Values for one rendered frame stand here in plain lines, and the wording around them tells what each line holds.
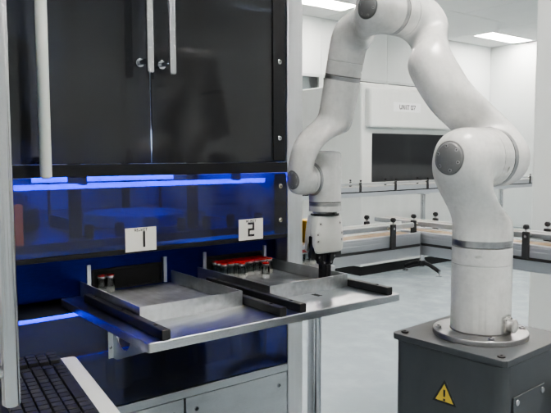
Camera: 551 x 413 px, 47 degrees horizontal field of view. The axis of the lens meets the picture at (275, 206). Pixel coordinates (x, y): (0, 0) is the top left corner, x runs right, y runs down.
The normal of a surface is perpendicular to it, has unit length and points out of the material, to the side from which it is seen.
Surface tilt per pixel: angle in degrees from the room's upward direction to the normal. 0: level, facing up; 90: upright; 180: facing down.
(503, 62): 90
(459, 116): 134
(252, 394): 90
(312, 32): 90
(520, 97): 90
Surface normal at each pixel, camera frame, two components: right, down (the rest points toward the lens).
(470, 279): -0.66, 0.06
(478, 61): 0.61, 0.06
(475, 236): -0.46, 0.08
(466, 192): -0.47, 0.67
